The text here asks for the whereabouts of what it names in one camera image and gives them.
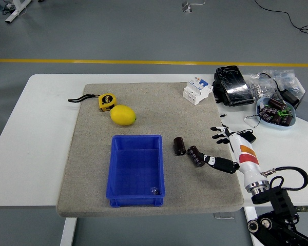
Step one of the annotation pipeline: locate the light blue bowl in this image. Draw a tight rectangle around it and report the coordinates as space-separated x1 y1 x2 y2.
256 96 297 130

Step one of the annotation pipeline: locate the clear bracket under table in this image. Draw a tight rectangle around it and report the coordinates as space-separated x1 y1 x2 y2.
213 212 236 220

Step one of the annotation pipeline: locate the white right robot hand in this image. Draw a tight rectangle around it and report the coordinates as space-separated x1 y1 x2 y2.
200 124 270 189

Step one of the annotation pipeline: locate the grey-brown mat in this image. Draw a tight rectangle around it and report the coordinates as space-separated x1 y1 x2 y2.
55 81 245 218

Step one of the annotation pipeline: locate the white table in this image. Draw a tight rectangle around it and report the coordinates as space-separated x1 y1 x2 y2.
0 73 308 246

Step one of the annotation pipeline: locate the thin wire with connector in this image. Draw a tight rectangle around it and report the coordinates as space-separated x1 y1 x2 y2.
244 114 262 128

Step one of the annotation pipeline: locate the black floor cable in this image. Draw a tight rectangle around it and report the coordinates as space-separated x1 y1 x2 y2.
254 0 308 38

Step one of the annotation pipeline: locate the silver bracket with white cord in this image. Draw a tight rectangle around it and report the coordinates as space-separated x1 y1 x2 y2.
181 0 206 13

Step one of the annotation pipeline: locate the white circuit breaker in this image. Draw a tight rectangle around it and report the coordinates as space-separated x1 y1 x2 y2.
182 78 214 106

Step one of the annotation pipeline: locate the blue plastic box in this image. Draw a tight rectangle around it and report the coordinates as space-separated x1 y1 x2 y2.
105 134 166 208

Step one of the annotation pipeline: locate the clear bag of parts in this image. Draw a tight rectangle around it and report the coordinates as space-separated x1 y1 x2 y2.
263 69 306 94

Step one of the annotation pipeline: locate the black power adapter with cord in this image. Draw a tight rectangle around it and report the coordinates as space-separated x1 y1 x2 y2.
236 129 257 144

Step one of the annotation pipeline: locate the black glossy device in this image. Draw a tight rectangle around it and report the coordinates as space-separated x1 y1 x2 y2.
213 65 255 107

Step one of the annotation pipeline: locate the yellow tape measure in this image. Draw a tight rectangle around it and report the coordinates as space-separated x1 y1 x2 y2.
68 93 118 112

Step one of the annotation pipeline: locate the white metal frame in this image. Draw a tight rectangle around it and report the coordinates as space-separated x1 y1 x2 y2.
5 0 31 24

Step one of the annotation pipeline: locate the clear bag of nuts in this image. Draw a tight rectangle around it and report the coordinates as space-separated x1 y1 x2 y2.
246 73 280 100

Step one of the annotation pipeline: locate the yellow lemon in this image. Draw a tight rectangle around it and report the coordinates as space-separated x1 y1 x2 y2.
110 104 137 126

